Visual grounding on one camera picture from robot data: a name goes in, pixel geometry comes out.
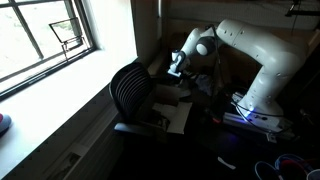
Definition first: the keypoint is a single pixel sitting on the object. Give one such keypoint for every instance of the red and blue cap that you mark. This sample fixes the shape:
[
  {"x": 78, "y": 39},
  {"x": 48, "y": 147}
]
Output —
[{"x": 4, "y": 122}]

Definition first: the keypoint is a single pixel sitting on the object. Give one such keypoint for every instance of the blue striped shirt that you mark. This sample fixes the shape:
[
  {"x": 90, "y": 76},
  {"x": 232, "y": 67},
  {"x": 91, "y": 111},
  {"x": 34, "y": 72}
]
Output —
[{"x": 204, "y": 83}]

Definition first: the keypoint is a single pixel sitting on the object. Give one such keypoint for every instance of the open cardboard box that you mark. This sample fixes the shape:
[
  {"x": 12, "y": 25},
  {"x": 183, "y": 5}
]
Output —
[{"x": 178, "y": 116}]

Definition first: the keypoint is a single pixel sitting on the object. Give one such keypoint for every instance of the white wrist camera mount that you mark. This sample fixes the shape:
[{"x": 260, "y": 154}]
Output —
[{"x": 174, "y": 72}]

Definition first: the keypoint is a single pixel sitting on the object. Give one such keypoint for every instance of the dark framed window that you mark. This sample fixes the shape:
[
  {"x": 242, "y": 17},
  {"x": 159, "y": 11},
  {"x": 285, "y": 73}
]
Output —
[{"x": 20, "y": 40}]

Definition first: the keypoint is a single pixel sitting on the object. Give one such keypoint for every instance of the black robot table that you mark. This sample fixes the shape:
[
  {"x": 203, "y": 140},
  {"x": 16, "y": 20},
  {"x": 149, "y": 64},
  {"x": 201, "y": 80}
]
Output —
[{"x": 253, "y": 146}]

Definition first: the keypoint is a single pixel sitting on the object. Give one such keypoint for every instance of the open hinged window pane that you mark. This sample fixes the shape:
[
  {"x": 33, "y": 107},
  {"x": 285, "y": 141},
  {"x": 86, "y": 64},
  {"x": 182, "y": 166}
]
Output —
[{"x": 68, "y": 30}]

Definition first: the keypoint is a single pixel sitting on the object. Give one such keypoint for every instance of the tan leather couch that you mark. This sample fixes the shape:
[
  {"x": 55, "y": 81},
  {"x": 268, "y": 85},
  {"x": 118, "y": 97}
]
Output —
[{"x": 156, "y": 63}]

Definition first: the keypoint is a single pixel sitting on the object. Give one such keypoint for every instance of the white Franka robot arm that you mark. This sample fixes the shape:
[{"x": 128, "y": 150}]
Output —
[{"x": 266, "y": 50}]

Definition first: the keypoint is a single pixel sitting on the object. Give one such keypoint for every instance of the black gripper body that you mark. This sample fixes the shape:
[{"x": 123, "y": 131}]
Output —
[{"x": 182, "y": 61}]

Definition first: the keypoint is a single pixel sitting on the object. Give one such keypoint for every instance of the black camera stand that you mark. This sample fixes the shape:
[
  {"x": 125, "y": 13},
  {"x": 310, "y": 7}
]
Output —
[{"x": 301, "y": 12}]

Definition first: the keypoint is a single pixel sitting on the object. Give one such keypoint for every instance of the small white scrap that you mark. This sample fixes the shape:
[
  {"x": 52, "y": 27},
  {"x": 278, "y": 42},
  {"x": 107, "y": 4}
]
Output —
[{"x": 226, "y": 163}]

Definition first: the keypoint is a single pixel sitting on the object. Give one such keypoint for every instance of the black slatted office chair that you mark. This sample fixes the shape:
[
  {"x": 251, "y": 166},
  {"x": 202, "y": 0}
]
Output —
[{"x": 131, "y": 90}]

